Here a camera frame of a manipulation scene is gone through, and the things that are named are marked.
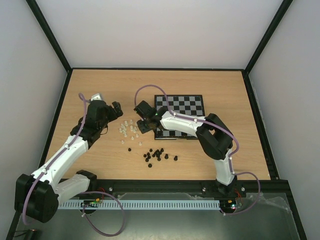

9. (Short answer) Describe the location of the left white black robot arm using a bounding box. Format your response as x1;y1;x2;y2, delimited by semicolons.
14;100;123;224

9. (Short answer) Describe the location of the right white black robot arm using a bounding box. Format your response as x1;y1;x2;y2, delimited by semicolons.
134;100;239;196

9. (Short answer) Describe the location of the black grey chess board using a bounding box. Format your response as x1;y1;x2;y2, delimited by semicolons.
153;95;205;140

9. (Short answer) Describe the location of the clear plastic sheet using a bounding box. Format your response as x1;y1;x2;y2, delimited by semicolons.
245;192;292;216

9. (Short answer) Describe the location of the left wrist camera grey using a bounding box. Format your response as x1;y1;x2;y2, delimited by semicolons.
90;93;104;102

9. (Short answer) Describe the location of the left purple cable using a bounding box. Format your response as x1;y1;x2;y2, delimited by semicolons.
21;92;125;236

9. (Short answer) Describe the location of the purple cable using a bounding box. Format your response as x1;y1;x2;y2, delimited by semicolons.
134;84;261;216
21;92;125;236

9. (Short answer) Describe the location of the black aluminium frame rail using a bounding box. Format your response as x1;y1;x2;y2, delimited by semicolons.
97;179;291;194

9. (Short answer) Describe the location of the white slotted cable duct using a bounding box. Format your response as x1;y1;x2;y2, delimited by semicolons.
58;199;221;211

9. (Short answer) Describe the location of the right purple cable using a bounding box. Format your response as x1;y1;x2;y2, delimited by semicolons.
134;84;261;216

